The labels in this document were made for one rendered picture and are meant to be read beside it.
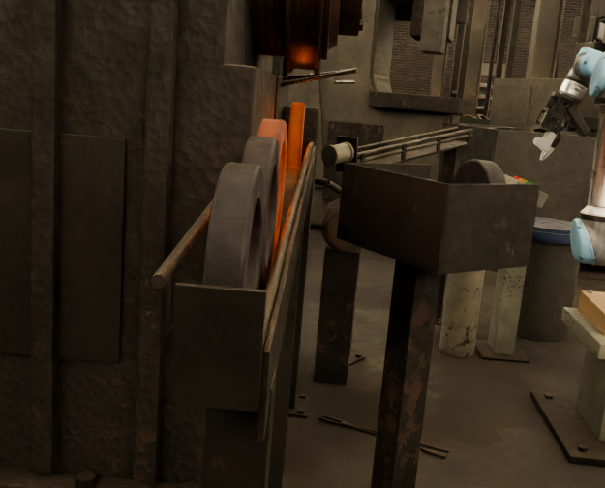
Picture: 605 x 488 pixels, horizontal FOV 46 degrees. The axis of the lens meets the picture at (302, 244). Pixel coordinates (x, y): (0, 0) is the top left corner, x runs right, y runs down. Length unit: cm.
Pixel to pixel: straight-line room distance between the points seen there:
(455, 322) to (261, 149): 175
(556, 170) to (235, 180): 340
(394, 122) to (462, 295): 210
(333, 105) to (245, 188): 385
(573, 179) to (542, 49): 673
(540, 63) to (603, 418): 886
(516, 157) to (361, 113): 106
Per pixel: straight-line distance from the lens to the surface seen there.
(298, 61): 166
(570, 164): 399
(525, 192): 119
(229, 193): 60
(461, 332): 248
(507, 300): 253
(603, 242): 194
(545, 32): 1066
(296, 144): 167
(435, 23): 416
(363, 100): 440
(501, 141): 377
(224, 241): 58
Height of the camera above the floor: 83
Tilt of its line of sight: 12 degrees down
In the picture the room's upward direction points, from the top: 5 degrees clockwise
